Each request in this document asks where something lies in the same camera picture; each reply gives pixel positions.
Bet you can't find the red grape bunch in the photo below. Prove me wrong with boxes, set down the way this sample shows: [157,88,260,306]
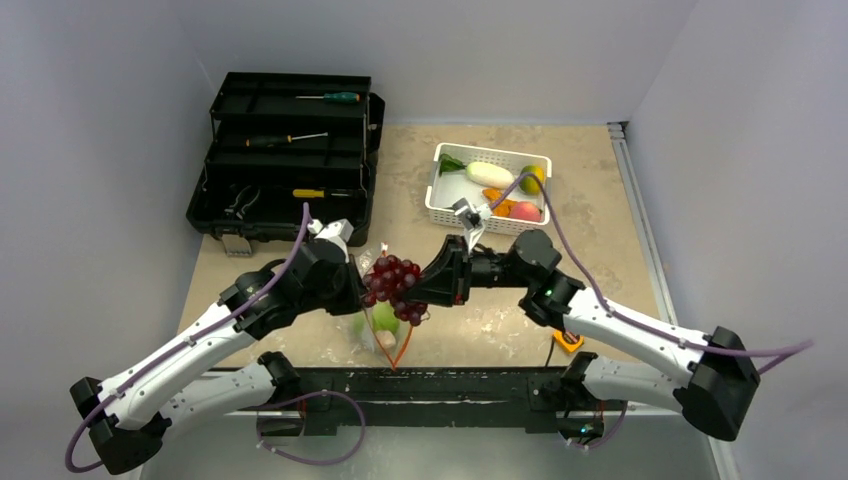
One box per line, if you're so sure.
[362,254,428,327]

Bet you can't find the green cabbage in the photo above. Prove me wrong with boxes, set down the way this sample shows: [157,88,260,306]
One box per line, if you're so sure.
[352,302,400,335]

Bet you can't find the clear orange zip bag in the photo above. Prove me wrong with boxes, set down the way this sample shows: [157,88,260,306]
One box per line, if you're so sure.
[343,243,422,370]

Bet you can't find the garlic bulb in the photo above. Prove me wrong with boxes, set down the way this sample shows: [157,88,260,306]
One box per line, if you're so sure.
[375,330,397,350]

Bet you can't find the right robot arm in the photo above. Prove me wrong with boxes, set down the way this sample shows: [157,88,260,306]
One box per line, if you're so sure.
[403,230,760,441]

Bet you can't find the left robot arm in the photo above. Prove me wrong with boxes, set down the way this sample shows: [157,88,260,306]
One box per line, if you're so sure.
[65,234,364,475]

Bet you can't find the pink peach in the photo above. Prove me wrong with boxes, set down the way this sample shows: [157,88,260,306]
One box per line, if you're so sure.
[508,202,544,223]

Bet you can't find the green yellow mango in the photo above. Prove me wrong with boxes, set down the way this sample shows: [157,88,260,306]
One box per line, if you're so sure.
[519,165,546,196]

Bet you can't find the white plastic basket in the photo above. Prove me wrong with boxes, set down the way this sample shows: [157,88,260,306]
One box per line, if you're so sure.
[425,143,552,236]

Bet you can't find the yellow tape measure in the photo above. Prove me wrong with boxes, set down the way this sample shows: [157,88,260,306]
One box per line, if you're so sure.
[552,331,584,354]

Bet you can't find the white radish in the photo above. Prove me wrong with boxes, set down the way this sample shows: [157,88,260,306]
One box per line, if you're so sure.
[465,161,515,189]

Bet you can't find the green leafy vegetable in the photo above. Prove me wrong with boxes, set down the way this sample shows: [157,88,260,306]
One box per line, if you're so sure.
[437,153,467,176]

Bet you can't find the black pliers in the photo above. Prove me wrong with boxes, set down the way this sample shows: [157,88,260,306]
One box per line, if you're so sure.
[223,185,262,220]

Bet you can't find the black open toolbox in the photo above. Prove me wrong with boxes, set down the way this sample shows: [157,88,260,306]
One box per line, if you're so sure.
[186,72,386,246]

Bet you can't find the black yellow screwdriver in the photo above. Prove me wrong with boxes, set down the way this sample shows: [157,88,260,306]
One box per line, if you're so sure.
[244,132,329,148]

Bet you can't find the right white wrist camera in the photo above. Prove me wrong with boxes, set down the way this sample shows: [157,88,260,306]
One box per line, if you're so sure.
[452,198,492,252]

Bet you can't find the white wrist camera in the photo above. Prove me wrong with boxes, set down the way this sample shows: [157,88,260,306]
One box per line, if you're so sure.
[307,219,354,252]
[452,198,492,252]

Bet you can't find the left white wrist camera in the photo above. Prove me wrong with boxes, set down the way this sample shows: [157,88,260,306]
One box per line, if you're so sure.
[307,219,354,252]

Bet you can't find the yellow handled screwdriver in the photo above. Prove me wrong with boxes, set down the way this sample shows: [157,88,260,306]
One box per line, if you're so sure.
[292,189,364,199]

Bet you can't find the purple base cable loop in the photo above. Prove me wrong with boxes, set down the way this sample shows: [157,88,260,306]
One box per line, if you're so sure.
[254,389,367,466]

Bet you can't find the green handled screwdriver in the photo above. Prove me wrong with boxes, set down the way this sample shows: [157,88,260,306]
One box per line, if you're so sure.
[296,92,361,104]

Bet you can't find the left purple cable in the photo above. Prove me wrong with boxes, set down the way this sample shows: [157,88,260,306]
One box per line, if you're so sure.
[62,202,313,474]

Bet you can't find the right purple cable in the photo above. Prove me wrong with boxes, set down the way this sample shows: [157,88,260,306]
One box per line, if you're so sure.
[490,173,815,379]

